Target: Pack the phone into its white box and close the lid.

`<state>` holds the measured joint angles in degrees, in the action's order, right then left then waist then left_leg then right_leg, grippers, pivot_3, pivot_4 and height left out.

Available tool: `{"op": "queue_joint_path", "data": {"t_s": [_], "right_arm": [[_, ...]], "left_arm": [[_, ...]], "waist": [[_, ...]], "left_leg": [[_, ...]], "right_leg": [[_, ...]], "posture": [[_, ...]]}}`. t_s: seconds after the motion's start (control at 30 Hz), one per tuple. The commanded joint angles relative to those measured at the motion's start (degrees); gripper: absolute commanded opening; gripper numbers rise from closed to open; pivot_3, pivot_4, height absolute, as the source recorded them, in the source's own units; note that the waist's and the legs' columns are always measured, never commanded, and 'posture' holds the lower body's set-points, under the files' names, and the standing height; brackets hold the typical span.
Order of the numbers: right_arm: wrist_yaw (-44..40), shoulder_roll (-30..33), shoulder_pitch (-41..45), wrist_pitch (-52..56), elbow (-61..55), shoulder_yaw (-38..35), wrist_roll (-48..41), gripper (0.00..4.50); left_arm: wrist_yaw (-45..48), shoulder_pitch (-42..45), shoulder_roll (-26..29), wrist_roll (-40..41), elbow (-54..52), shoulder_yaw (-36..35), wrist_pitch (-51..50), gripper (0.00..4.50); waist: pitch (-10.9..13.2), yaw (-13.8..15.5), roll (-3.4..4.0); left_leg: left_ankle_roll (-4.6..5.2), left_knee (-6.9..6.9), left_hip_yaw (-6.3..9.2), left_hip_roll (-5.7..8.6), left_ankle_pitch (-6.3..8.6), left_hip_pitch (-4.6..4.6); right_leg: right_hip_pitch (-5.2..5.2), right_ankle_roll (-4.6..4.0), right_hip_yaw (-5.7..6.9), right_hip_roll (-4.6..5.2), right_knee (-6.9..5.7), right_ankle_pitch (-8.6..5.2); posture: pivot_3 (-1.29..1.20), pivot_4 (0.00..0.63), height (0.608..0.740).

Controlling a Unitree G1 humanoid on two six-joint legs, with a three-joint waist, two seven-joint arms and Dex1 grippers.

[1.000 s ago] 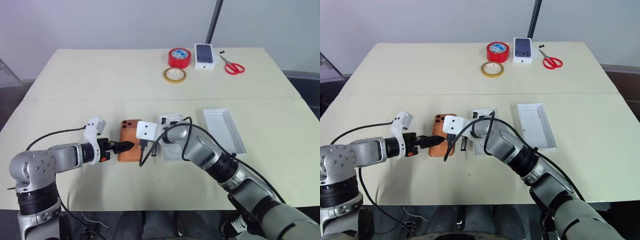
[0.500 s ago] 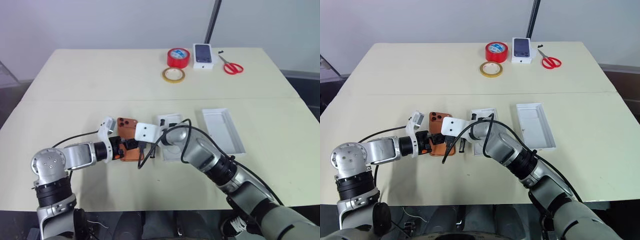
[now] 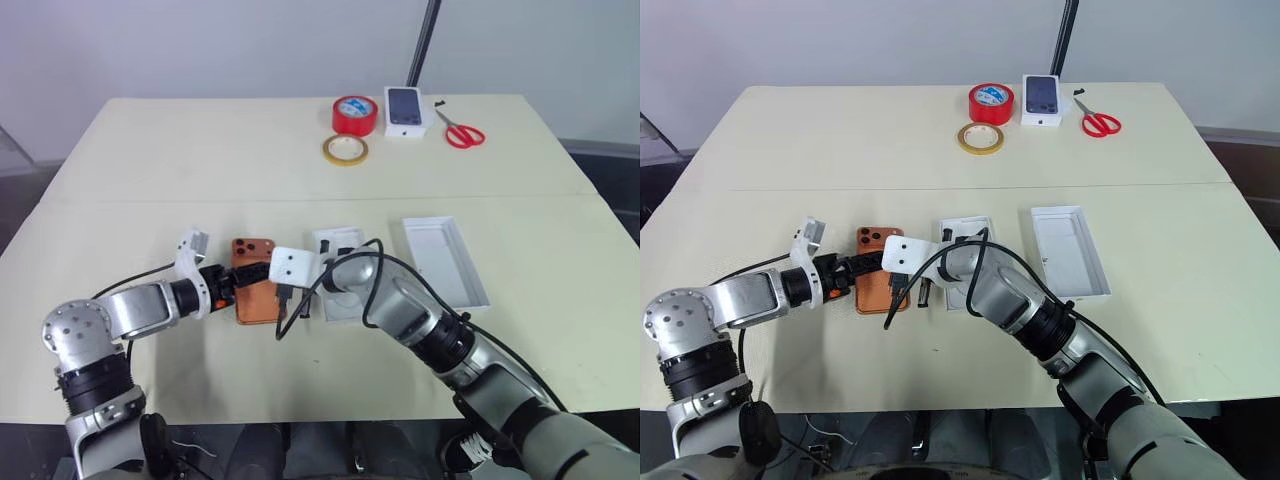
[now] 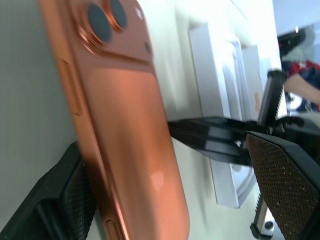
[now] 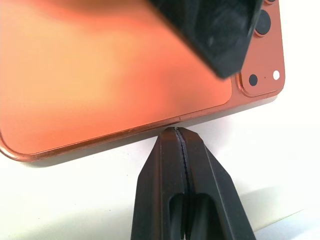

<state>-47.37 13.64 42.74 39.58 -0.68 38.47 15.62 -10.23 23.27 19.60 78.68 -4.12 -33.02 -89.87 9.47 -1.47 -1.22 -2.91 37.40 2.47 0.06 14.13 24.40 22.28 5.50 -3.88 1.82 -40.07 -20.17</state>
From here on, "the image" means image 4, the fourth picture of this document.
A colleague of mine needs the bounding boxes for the white phone box lid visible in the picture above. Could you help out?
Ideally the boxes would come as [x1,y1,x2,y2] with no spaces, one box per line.
[241,44,272,121]

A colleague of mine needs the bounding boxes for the white phone box base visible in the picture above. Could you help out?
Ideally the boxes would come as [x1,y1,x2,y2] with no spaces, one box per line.
[187,21,262,210]

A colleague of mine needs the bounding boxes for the orange smartphone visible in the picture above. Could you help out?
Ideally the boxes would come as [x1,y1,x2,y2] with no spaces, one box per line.
[37,0,191,240]

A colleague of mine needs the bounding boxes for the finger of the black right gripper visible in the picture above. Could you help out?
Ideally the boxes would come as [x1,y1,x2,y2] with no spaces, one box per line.
[167,116,270,134]
[169,126,254,167]

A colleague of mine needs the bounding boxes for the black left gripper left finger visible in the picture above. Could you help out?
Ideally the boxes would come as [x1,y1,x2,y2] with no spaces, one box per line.
[0,140,98,240]

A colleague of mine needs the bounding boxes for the person in red blue shirt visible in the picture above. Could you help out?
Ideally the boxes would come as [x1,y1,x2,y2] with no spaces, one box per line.
[287,59,320,112]

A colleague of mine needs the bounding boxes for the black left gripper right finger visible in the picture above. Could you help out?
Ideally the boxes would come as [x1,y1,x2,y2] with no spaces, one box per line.
[244,131,320,240]

